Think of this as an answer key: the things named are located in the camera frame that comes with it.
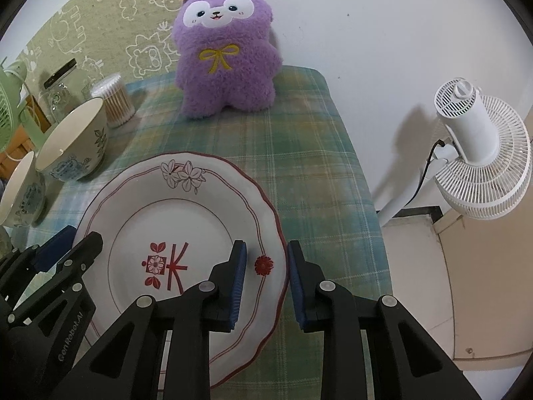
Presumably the green desk fan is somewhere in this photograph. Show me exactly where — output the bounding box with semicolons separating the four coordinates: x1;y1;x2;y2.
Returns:
0;60;46;153

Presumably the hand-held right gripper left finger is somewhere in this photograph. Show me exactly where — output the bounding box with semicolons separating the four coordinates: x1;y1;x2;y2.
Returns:
71;239;248;400

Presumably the white clip fan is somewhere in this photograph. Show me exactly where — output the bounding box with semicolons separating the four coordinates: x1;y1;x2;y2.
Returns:
372;77;531;228

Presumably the plaid tablecloth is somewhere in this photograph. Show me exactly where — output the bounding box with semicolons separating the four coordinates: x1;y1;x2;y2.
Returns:
0;64;392;400

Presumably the cotton swab container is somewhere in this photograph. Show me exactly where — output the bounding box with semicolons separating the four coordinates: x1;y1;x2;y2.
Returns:
90;73;137;128

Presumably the black fan cable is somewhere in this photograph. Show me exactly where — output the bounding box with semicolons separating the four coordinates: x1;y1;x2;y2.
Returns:
410;139;444;205

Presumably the beige floral ceramic bowl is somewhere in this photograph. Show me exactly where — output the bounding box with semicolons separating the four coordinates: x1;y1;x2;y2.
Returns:
35;97;110;183
0;150;46;228

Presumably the green printed mat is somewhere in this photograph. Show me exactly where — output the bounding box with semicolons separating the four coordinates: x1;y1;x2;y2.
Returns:
2;0;209;92

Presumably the glass jar with dark lid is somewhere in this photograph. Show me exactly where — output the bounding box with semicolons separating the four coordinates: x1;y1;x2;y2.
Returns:
39;59;84;122

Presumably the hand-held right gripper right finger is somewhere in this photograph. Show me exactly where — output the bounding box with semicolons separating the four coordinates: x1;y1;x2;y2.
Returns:
287;239;484;400

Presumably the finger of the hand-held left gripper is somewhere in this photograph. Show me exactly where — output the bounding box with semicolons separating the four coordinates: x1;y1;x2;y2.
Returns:
8;231;104;321
0;225;76;296

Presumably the small red-rimmed plate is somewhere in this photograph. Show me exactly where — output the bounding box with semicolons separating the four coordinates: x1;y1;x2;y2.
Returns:
72;151;289;389

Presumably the purple plush toy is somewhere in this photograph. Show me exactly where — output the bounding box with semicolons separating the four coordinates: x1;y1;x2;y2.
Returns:
172;0;284;118

